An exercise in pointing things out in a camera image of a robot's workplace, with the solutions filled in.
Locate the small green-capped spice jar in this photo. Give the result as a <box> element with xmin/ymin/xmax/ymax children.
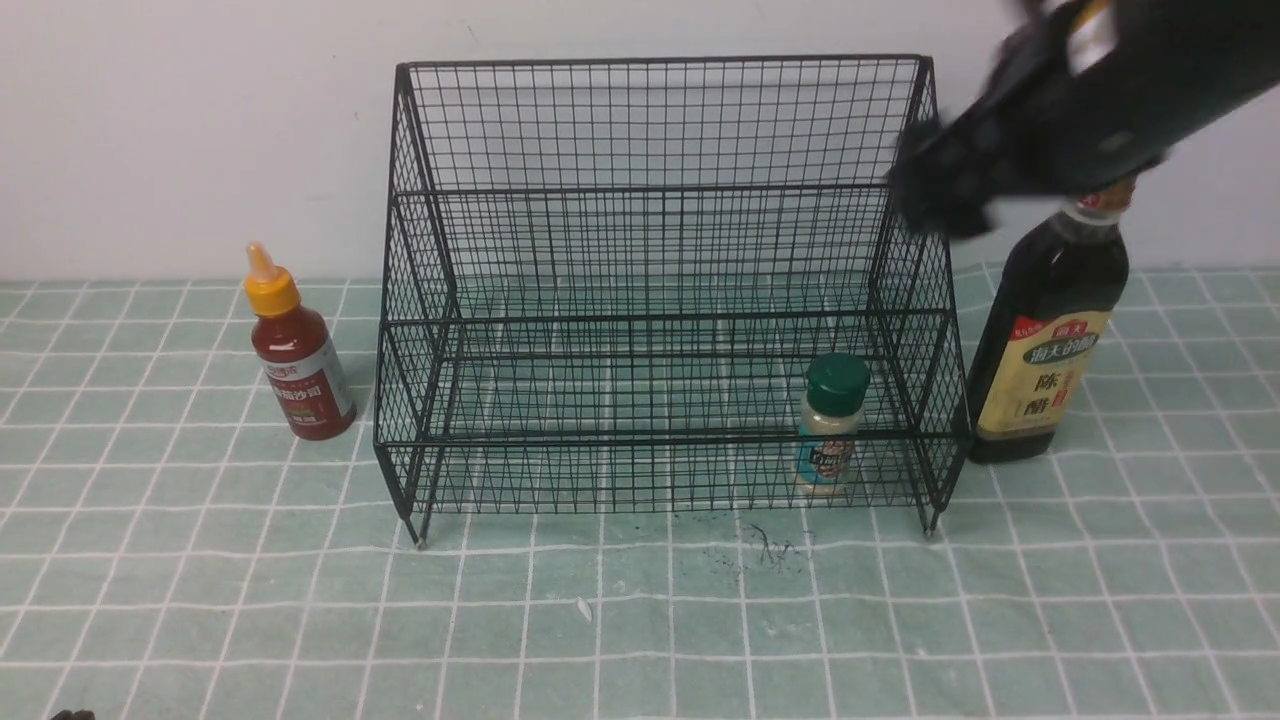
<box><xmin>795</xmin><ymin>352</ymin><xmax>870</xmax><ymax>496</ymax></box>

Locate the dark vinegar bottle gold cap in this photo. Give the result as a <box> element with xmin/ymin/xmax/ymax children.
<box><xmin>966</xmin><ymin>178</ymin><xmax>1139</xmax><ymax>465</ymax></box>

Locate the black wire mesh rack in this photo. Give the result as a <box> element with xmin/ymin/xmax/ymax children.
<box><xmin>372</xmin><ymin>54</ymin><xmax>972</xmax><ymax>542</ymax></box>

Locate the red ketchup bottle yellow cap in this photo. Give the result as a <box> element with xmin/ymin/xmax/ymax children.
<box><xmin>243</xmin><ymin>242</ymin><xmax>357</xmax><ymax>442</ymax></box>

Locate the green checkered tablecloth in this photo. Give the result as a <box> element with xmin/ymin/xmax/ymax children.
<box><xmin>1</xmin><ymin>266</ymin><xmax>1279</xmax><ymax>719</ymax></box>

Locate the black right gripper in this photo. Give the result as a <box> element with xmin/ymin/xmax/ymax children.
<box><xmin>888</xmin><ymin>1</ymin><xmax>1279</xmax><ymax>238</ymax></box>

